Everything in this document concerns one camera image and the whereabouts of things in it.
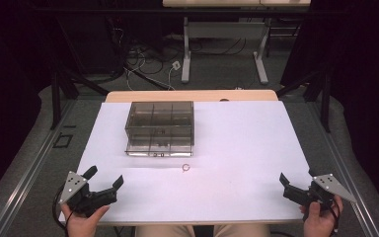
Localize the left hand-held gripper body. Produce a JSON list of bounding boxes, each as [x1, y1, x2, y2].
[[58, 171, 118, 218]]

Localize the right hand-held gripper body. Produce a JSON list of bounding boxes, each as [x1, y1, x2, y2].
[[282, 173, 358, 222]]

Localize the brown transparent drawer box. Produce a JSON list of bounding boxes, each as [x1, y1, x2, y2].
[[123, 100, 195, 158]]

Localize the person's left hand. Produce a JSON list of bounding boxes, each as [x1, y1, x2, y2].
[[60, 202, 112, 237]]

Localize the person's right hand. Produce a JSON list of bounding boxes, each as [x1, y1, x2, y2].
[[299, 195, 344, 237]]

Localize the white table sheet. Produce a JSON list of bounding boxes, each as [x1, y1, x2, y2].
[[58, 100, 311, 226]]

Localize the person's legs in beige trousers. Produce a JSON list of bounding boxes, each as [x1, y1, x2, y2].
[[135, 224, 272, 237]]

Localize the black metal stand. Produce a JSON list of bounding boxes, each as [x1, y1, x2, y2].
[[275, 58, 332, 134], [29, 13, 111, 131]]

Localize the dark curtain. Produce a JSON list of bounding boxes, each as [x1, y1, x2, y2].
[[280, 0, 379, 211], [0, 0, 60, 208]]

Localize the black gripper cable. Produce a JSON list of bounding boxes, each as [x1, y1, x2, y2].
[[51, 183, 71, 237], [327, 197, 341, 237]]

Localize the aluminium floor rail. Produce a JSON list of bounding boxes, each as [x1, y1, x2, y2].
[[309, 102, 379, 237], [0, 98, 77, 237]]

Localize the white floor cable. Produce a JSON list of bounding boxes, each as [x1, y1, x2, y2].
[[123, 48, 179, 92]]

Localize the black floor cables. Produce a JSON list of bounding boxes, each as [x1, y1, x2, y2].
[[112, 26, 248, 77]]

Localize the white metal desk frame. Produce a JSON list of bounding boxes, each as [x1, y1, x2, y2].
[[162, 0, 312, 85]]

